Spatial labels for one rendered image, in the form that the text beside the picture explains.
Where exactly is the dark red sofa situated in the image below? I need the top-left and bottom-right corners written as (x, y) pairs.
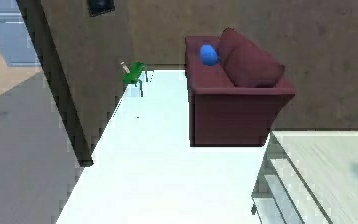
top-left (184, 27), bottom-right (297, 148)

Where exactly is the blue ball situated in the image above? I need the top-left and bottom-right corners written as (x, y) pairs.
top-left (199, 44), bottom-right (219, 67)

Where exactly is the dark red cushion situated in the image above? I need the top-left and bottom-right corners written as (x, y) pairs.
top-left (222, 39), bottom-right (286, 89)

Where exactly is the pale wooden shelf unit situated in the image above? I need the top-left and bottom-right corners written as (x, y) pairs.
top-left (251, 130), bottom-right (358, 224)

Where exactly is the pale blue cupboard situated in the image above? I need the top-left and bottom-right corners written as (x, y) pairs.
top-left (0, 0), bottom-right (41, 68)

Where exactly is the dark framed wall picture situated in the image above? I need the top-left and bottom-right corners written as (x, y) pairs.
top-left (86, 0), bottom-right (116, 18)

